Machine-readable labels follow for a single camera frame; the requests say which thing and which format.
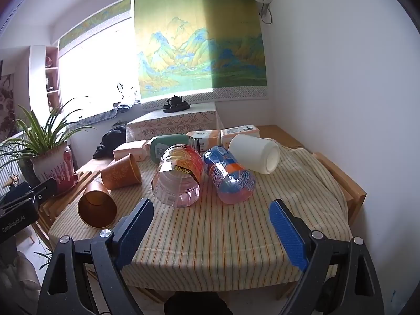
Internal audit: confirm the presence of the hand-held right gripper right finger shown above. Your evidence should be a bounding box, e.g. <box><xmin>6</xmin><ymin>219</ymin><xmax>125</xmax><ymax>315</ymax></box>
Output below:
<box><xmin>269</xmin><ymin>199</ymin><xmax>385</xmax><ymax>315</ymax></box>

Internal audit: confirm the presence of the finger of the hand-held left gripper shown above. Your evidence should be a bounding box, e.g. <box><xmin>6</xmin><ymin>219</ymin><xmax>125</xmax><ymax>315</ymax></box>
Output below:
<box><xmin>0</xmin><ymin>178</ymin><xmax>58</xmax><ymax>209</ymax></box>

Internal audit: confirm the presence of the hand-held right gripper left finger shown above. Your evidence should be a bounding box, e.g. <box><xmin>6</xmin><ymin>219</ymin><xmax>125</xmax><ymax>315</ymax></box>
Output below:
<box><xmin>39</xmin><ymin>198</ymin><xmax>155</xmax><ymax>315</ymax></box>

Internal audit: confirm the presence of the brown paper cup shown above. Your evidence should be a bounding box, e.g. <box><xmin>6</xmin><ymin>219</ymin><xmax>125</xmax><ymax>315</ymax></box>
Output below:
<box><xmin>101</xmin><ymin>153</ymin><xmax>143</xmax><ymax>190</ymax></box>
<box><xmin>78</xmin><ymin>180</ymin><xmax>118</xmax><ymax>228</ymax></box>

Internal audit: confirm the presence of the red label clear plastic cup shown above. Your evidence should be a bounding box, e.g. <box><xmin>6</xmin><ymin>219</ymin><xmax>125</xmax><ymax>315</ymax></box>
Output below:
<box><xmin>151</xmin><ymin>144</ymin><xmax>204</xmax><ymax>208</ymax></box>

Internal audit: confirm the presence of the white cup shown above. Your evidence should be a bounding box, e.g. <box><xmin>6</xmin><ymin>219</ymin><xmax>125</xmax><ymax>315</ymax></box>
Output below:
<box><xmin>228</xmin><ymin>134</ymin><xmax>280</xmax><ymax>175</ymax></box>

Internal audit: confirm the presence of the green cup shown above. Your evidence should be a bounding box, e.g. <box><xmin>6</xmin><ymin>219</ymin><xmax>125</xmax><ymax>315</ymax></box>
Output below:
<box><xmin>150</xmin><ymin>133</ymin><xmax>201</xmax><ymax>164</ymax></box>

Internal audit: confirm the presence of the red and white flower pot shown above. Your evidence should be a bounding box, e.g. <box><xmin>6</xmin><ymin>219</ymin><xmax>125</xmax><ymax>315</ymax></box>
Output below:
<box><xmin>31</xmin><ymin>141</ymin><xmax>76</xmax><ymax>194</ymax></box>

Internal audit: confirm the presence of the red pot saucer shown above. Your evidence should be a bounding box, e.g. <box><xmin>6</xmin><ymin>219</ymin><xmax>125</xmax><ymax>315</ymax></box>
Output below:
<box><xmin>54</xmin><ymin>172</ymin><xmax>81</xmax><ymax>197</ymax></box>

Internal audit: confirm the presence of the green spider plant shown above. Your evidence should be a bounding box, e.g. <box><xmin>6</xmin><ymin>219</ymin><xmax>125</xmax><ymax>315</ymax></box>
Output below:
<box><xmin>0</xmin><ymin>98</ymin><xmax>97</xmax><ymax>184</ymax></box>

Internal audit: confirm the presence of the striped tablecloth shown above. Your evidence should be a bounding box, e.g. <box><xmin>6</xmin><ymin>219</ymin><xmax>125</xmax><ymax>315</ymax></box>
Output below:
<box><xmin>49</xmin><ymin>138</ymin><xmax>351</xmax><ymax>294</ymax></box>

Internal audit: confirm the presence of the wooden table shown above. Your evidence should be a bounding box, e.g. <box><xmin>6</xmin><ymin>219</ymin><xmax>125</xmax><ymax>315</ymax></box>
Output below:
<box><xmin>31</xmin><ymin>125</ymin><xmax>367</xmax><ymax>302</ymax></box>

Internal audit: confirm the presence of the black cloth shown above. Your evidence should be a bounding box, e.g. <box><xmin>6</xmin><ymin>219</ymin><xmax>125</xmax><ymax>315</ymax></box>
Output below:
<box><xmin>93</xmin><ymin>125</ymin><xmax>127</xmax><ymax>160</ymax></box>

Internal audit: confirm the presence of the pink bottle blue label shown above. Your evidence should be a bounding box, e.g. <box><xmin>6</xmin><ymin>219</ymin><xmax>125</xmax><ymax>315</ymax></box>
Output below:
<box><xmin>202</xmin><ymin>145</ymin><xmax>256</xmax><ymax>205</ymax></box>

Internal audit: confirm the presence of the pink and white box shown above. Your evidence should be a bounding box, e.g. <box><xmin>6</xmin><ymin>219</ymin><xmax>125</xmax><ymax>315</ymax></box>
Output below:
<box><xmin>219</xmin><ymin>125</ymin><xmax>261</xmax><ymax>146</ymax></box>

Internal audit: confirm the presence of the cabinet with patterned cloth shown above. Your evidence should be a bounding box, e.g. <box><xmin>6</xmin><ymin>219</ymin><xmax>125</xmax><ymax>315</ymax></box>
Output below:
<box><xmin>126</xmin><ymin>102</ymin><xmax>220</xmax><ymax>143</ymax></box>

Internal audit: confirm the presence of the blue folded cloth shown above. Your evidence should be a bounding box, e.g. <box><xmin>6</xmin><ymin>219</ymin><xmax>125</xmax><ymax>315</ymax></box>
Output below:
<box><xmin>113</xmin><ymin>97</ymin><xmax>141</xmax><ymax>115</ymax></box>

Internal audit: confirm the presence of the orange and white box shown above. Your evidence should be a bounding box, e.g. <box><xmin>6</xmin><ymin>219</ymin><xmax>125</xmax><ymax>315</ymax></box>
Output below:
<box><xmin>186</xmin><ymin>130</ymin><xmax>222</xmax><ymax>153</ymax></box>

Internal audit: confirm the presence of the black teapot ornament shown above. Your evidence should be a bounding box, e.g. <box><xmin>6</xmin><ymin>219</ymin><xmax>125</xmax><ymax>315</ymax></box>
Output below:
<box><xmin>163</xmin><ymin>95</ymin><xmax>191</xmax><ymax>114</ymax></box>

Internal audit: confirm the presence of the narrow landscape roller blind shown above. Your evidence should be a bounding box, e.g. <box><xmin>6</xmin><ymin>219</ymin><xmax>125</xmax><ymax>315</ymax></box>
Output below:
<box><xmin>58</xmin><ymin>0</ymin><xmax>133</xmax><ymax>51</ymax></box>

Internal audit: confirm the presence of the large landscape roller blind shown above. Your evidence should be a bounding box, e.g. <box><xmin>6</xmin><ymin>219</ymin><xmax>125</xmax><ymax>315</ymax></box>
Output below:
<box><xmin>133</xmin><ymin>0</ymin><xmax>270</xmax><ymax>102</ymax></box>

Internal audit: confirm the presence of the dark floral wall picture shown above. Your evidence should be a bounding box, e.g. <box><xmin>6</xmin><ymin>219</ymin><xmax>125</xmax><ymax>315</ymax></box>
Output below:
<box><xmin>0</xmin><ymin>72</ymin><xmax>15</xmax><ymax>141</ymax></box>

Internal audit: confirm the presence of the pink wall shelf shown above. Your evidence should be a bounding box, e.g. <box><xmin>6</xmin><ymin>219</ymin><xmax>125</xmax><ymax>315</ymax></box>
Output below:
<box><xmin>29</xmin><ymin>45</ymin><xmax>63</xmax><ymax>112</ymax></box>

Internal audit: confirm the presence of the black power cable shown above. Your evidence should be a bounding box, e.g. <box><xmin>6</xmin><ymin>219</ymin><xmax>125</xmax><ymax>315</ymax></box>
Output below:
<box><xmin>259</xmin><ymin>3</ymin><xmax>274</xmax><ymax>24</ymax></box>

